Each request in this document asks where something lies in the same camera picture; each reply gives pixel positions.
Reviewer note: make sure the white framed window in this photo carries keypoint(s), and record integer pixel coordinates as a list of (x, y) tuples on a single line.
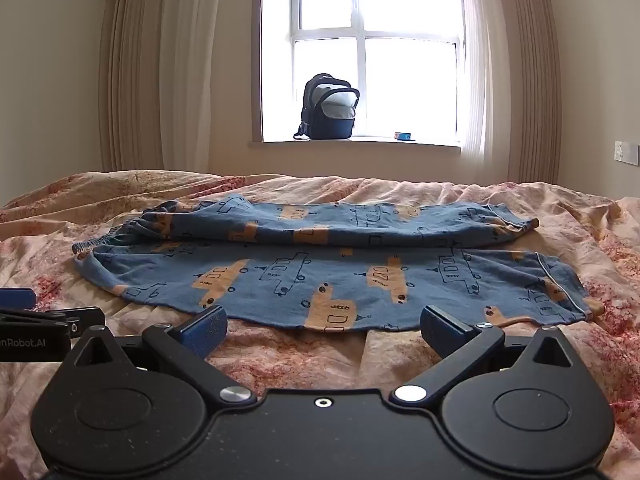
[(375, 50)]

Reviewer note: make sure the floral pink blanket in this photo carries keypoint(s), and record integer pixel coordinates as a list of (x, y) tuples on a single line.
[(300, 360)]

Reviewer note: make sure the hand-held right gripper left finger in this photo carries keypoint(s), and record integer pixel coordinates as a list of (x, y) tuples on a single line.
[(204, 332)]

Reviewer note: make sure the small blue box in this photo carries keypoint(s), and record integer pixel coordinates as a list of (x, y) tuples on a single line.
[(403, 136)]

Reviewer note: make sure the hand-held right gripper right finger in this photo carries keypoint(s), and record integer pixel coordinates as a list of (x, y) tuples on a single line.
[(442, 332)]

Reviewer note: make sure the beige curtain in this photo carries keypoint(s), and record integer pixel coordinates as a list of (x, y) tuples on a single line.
[(537, 75), (127, 75)]

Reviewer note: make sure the dark blue backpack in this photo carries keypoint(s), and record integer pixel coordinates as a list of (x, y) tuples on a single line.
[(330, 110)]

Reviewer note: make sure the white sheer curtain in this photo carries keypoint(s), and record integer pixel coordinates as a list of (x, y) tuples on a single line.
[(190, 70), (482, 70)]

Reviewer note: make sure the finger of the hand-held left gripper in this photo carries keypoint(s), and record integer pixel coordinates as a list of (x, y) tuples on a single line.
[(17, 298), (75, 319)]

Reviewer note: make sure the blue patterned pants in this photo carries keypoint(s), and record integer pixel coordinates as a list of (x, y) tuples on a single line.
[(280, 280)]

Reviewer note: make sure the white window sill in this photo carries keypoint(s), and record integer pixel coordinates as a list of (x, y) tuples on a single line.
[(350, 143)]

